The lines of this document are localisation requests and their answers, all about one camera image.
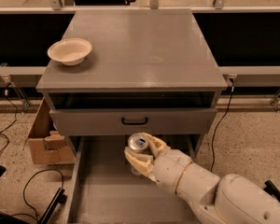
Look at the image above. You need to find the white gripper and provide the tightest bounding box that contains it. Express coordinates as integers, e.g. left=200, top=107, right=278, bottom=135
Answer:
left=124, top=133, right=192, bottom=194

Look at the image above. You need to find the silver redbull can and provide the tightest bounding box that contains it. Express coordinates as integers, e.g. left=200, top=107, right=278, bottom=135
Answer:
left=126, top=133, right=149, bottom=175

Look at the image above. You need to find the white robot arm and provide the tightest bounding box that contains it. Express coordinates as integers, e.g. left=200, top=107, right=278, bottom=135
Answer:
left=124, top=133, right=280, bottom=224

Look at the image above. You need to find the open grey middle drawer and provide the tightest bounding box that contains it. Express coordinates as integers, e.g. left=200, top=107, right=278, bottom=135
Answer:
left=63, top=135, right=202, bottom=224

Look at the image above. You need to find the grey drawer cabinet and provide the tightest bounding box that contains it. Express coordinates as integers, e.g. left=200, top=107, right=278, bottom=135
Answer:
left=35, top=8, right=228, bottom=224

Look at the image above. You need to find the black stand leg left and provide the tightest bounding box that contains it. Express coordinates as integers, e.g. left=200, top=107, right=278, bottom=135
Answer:
left=38, top=188, right=67, bottom=224

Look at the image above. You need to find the black stand leg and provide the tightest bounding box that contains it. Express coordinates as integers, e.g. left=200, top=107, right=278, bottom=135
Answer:
left=264, top=180, right=280, bottom=202
left=38, top=188, right=67, bottom=224

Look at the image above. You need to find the brown cardboard box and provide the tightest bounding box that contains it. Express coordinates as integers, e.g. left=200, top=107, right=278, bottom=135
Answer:
left=27, top=99, right=76, bottom=164

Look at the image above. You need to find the black stand leg right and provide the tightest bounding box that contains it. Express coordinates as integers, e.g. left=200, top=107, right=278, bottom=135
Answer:
left=264, top=180, right=280, bottom=202

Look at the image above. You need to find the white paper bowl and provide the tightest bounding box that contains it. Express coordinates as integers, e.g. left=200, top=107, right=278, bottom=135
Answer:
left=48, top=38, right=92, bottom=66

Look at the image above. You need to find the black drawer handle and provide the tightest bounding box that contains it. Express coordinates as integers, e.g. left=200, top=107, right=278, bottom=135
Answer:
left=121, top=117, right=148, bottom=126

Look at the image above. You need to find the black cable left floor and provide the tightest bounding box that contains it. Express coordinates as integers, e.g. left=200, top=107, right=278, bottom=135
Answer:
left=8, top=169, right=65, bottom=223

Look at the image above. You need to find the thin black cable left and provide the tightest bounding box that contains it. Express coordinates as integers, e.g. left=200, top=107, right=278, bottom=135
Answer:
left=0, top=81, right=19, bottom=156

